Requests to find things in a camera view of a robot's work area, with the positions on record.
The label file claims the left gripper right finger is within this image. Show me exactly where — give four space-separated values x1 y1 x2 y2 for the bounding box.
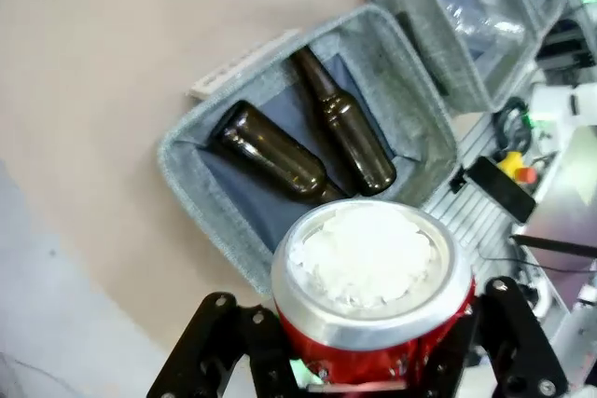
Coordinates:
414 278 569 398

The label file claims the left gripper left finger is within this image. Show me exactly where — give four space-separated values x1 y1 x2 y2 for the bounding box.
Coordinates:
146 292 302 398

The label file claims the red aluminium can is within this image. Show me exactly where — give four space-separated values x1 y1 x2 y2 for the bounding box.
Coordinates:
270 199 478 390

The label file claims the grey fabric basket labelled Plastic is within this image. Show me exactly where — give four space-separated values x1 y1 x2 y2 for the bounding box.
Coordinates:
363 0 568 114

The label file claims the grey fabric basket labelled Bottle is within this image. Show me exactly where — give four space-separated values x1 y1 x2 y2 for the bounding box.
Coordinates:
157 3 462 297

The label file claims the black flat phone device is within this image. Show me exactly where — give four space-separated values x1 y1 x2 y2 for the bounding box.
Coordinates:
465 157 536 226

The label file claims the yellow red emergency stop button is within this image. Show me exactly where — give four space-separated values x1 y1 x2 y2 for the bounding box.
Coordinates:
497 150 538 185

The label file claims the brown glass bottle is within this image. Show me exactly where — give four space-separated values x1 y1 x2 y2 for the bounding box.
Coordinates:
212 100 349 207
289 47 398 198

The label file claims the white Bottle label card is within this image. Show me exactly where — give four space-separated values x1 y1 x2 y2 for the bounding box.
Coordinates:
188 28 302 101

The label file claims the large clear plastic bottle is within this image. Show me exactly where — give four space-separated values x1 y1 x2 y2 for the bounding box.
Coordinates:
442 0 531 66

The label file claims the aluminium profile table frame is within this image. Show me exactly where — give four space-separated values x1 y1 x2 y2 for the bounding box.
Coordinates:
422 108 531 273

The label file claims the coiled black cable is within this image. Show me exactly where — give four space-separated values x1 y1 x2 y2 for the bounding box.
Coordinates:
493 96 533 153

